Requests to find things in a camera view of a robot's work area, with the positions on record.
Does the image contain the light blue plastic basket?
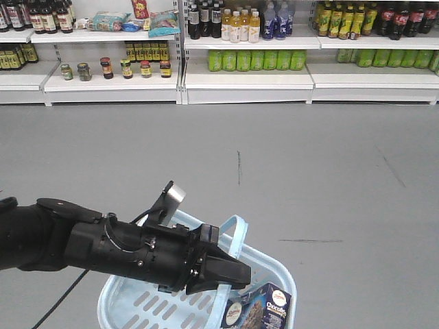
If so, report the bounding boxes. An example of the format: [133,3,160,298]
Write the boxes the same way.
[97,215,297,328]

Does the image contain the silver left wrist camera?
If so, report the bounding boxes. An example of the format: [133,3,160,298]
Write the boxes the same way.
[148,180,186,226]

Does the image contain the dark blue cookie box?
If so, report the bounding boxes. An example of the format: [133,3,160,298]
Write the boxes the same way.
[220,282,292,329]

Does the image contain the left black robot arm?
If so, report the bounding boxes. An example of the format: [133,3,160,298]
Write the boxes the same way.
[1,197,251,294]

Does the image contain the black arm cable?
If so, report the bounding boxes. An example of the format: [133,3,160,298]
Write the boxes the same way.
[29,269,91,329]

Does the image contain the white store shelving unit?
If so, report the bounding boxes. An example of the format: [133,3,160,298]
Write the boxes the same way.
[0,0,439,107]

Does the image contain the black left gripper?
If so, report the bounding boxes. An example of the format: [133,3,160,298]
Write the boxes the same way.
[64,217,252,295]

